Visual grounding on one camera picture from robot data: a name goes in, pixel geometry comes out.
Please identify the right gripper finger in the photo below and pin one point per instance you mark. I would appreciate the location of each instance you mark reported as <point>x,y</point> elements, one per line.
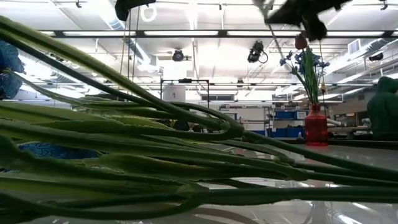
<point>315,29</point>
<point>289,17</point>

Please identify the red glass vase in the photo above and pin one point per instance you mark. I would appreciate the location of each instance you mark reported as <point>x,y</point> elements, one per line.
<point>315,127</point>

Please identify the black table frame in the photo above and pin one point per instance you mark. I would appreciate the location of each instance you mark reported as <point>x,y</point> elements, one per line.
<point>357,143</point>

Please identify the red tulip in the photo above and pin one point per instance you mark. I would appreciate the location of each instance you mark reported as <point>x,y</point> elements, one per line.
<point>301,42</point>

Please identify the white distant box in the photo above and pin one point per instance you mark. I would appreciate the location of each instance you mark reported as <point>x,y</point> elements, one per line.
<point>174,95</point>

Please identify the blue flower bunch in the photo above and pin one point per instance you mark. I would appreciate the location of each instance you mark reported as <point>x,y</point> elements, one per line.
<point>311,84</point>
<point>140,130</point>

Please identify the black ceiling spotlight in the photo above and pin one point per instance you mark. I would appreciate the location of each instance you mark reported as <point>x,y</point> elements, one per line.
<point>256,51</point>

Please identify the black overhead frame bar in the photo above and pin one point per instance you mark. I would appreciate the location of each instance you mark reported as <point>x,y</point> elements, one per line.
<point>186,33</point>

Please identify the white ceiling air vent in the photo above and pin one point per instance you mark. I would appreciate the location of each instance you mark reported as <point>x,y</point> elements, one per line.
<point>354,46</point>

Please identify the person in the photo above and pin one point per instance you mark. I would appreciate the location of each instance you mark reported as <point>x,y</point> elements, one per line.
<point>384,109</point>

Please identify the silver ceiling air duct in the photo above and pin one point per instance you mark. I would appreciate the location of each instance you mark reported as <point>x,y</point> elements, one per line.
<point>105,15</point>

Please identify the black round ceiling device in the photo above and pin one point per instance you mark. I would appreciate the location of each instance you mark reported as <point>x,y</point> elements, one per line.
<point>178,55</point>

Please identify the black distant station frame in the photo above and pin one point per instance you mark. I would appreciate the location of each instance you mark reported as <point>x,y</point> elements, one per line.
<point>185,80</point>

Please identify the blue storage bin shelf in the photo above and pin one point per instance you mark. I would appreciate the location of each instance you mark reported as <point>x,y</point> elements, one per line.
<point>284,115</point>

